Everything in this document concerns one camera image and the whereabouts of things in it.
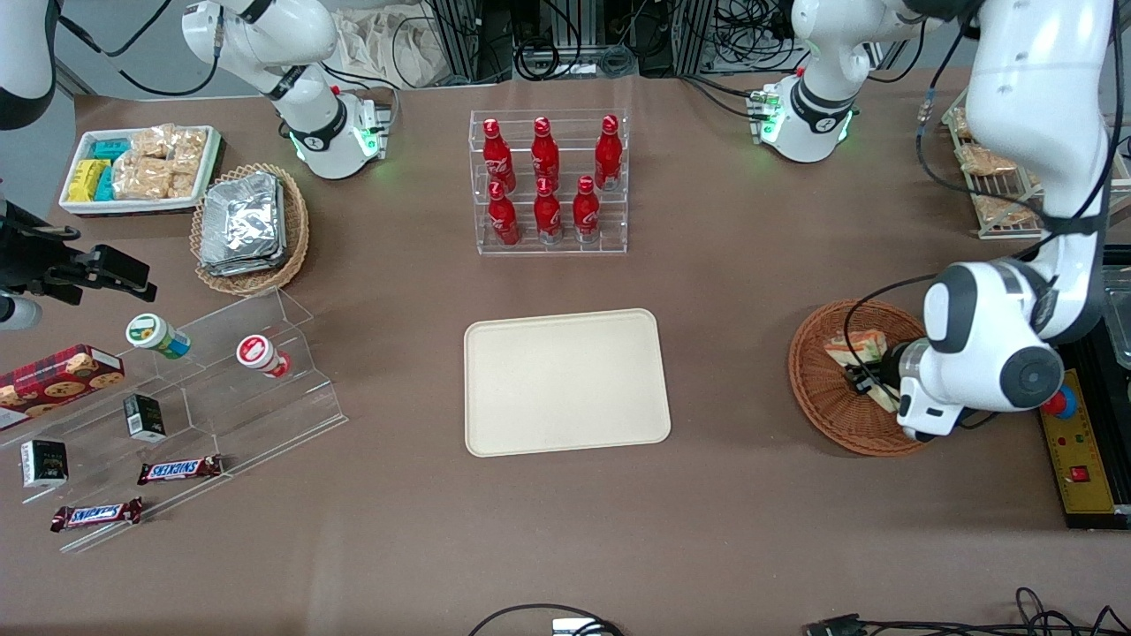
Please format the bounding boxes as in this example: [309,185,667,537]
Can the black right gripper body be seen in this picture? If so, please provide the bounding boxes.
[0,201,98,294]

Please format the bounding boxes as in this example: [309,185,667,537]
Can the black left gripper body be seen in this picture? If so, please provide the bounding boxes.
[870,346,907,409]

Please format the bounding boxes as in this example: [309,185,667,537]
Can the triangular sandwich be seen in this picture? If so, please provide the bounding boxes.
[824,329,902,414]

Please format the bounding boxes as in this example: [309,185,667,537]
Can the round brown wicker basket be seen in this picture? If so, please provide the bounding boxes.
[787,299,937,458]

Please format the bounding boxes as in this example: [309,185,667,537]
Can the white rectangular snack tray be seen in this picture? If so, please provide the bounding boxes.
[58,125,224,217]

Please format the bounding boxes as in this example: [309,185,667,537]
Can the oval light wicker basket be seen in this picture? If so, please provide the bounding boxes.
[190,163,311,297]

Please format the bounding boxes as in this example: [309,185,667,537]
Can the cream plastic tray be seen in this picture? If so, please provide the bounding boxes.
[463,307,672,458]

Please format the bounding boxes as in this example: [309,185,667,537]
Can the green lid snack cup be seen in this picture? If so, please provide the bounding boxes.
[125,313,192,360]

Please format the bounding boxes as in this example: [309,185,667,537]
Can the yellow snack pack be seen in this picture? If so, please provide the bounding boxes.
[68,159,111,203]

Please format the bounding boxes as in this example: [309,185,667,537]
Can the red plaid cookie box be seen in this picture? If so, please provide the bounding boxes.
[0,344,126,432]

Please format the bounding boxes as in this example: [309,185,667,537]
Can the silver foil pack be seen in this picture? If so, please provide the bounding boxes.
[198,181,289,278]
[201,173,282,264]

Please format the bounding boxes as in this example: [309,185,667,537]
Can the small black box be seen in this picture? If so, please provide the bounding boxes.
[123,393,167,443]
[20,439,70,489]

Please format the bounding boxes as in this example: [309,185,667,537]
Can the red lid snack cup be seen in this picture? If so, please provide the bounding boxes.
[236,334,292,380]

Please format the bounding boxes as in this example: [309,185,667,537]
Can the clear acrylic step display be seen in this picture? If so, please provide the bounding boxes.
[0,287,349,556]

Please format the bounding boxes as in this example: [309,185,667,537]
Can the red emergency stop button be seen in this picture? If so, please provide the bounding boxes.
[1043,382,1080,421]

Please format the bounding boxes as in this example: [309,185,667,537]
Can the snickers chocolate bar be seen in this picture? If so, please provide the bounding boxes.
[50,497,144,533]
[137,454,224,486]

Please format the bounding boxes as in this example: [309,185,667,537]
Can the black yellow control box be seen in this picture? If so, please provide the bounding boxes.
[1034,247,1131,531]

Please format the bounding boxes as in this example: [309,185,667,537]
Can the red cola bottle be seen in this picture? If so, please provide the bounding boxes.
[573,175,602,243]
[594,115,624,192]
[533,177,564,245]
[531,117,561,188]
[482,118,517,193]
[487,181,520,247]

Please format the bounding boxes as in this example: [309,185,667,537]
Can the clear acrylic bottle rack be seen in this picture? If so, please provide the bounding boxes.
[469,109,630,257]

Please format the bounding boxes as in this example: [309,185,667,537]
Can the beige crumpled bag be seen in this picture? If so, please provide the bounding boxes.
[329,7,447,89]

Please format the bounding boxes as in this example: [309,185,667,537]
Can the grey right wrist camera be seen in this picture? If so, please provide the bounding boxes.
[0,295,43,333]

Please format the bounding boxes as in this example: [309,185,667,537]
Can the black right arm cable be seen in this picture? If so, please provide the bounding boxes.
[55,0,222,98]

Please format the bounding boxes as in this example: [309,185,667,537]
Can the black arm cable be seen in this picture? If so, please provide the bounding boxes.
[55,0,222,98]
[845,0,1116,391]

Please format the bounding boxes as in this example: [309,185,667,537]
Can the white wire rack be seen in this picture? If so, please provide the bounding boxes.
[941,87,1131,241]

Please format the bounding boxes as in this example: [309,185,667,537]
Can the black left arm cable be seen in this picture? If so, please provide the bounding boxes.
[845,0,1116,391]

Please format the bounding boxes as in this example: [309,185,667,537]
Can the black tangled floor cables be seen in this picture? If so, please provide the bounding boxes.
[802,587,1131,636]

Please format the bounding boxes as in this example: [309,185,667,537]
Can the black looped floor cable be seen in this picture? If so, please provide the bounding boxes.
[467,602,626,636]

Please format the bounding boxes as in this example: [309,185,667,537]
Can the aluminium frame with cables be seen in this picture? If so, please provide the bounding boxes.
[424,0,801,82]

